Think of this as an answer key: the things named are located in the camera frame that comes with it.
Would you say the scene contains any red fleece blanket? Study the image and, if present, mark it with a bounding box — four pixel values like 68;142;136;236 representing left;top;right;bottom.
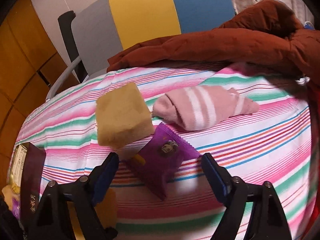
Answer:
303;80;319;239

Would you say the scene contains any small yellow sponge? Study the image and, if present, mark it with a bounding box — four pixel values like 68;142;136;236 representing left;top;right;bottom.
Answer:
67;189;118;239

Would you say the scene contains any maroon gold storage box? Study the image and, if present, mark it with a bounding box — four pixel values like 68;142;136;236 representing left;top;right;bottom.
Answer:
8;142;46;229

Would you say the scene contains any striped pink tablecloth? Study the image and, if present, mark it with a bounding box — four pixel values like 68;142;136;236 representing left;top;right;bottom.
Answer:
16;63;318;239

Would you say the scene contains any purple snack packet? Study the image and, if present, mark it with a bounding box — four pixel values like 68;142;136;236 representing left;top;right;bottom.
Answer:
124;123;200;200

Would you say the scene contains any large yellow sponge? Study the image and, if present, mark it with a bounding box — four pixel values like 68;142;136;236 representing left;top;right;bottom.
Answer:
95;82;155;150

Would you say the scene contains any pink striped sock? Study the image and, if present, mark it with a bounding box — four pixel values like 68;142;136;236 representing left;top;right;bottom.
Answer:
152;86;259;131

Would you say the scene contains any wooden cabinet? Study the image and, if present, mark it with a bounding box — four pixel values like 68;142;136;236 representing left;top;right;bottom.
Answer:
0;0;66;187

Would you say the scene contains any brown down jacket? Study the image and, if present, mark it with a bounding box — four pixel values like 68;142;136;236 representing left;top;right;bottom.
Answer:
107;0;319;85

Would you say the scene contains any grey yellow blue chair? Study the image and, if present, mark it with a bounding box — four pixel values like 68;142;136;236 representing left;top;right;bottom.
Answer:
47;0;235;99

